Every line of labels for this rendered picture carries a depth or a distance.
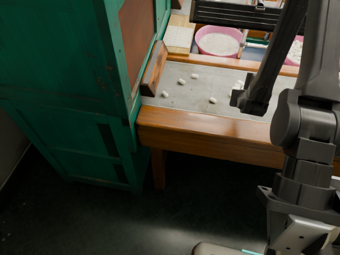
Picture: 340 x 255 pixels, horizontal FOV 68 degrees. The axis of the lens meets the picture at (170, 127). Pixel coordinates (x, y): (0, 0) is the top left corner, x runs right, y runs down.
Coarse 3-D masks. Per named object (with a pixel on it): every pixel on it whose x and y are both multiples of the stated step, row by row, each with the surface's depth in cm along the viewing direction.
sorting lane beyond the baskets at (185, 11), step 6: (186, 0) 159; (210, 0) 159; (222, 0) 159; (228, 0) 159; (234, 0) 160; (240, 0) 160; (186, 6) 155; (270, 6) 156; (282, 6) 156; (174, 12) 151; (180, 12) 151; (186, 12) 151
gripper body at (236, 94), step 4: (232, 92) 94; (236, 92) 93; (240, 92) 93; (244, 92) 92; (232, 96) 94; (236, 96) 94; (240, 96) 89; (232, 100) 94; (236, 100) 94; (232, 104) 95; (236, 104) 94
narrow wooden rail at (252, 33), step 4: (196, 24) 142; (200, 24) 142; (196, 28) 145; (212, 28) 143; (220, 28) 142; (236, 28) 140; (216, 32) 144; (224, 32) 143; (232, 32) 142; (248, 32) 141; (252, 32) 140; (256, 32) 140; (260, 32) 139; (264, 32) 139; (272, 32) 138; (232, 36) 144; (252, 36) 142; (256, 36) 142; (260, 36) 141; (268, 36) 140
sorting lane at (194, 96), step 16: (176, 64) 124; (192, 64) 124; (160, 80) 118; (176, 80) 118; (192, 80) 118; (208, 80) 118; (224, 80) 118; (288, 80) 119; (160, 96) 112; (176, 96) 112; (192, 96) 112; (208, 96) 112; (224, 96) 113; (272, 96) 113; (208, 112) 107; (224, 112) 107; (272, 112) 107
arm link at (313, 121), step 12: (300, 108) 40; (312, 108) 40; (312, 120) 38; (324, 120) 39; (300, 132) 38; (312, 132) 38; (324, 132) 38; (300, 144) 38; (312, 144) 38; (324, 144) 38; (300, 156) 38; (312, 156) 38; (324, 156) 38
